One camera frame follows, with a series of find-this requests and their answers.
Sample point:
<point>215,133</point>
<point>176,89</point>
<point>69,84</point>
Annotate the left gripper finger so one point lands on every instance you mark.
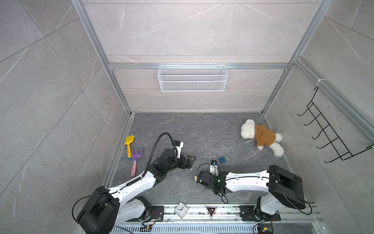
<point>190,164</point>
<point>190,158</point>

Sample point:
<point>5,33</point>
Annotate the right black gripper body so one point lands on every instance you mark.
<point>201,178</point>

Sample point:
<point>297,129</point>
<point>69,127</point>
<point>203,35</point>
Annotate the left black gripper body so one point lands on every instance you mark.
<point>181,163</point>

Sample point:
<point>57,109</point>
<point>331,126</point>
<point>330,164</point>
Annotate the blue padlock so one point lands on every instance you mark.
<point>221,159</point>

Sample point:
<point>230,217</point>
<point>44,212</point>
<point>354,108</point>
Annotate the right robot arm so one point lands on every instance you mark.
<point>283,189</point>

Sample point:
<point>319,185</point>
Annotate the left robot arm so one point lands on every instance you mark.
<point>110,207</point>

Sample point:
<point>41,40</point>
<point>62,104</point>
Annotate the red triangle warning sign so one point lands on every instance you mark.
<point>211,210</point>

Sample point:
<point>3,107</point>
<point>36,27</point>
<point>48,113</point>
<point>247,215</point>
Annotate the small white clock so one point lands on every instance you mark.
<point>181,210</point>

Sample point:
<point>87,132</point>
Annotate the purple pink toy rake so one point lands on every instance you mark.
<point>136,155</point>

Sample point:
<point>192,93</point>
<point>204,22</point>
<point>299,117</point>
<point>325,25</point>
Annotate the yellow toy shovel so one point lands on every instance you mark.
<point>128,142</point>

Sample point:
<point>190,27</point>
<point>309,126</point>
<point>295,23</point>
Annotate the white teddy bear brown hoodie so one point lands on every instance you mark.
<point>263,137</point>

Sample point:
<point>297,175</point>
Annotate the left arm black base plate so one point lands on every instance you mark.
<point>153,212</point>

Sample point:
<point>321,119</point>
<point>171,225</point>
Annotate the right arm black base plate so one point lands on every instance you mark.
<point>253,213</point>

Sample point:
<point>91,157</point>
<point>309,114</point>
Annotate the white wire mesh basket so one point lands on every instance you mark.
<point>192,78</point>

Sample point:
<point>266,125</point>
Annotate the black wire hook rack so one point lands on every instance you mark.
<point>327,130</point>

